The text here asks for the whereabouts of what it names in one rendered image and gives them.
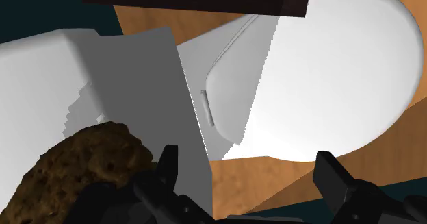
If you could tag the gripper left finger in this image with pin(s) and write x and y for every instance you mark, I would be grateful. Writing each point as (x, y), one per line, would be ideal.
(166, 183)

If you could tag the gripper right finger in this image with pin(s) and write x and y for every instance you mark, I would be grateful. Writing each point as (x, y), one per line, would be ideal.
(337, 180)

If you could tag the brown rough lump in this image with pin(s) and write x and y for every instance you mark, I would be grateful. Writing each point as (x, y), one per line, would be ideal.
(83, 163)

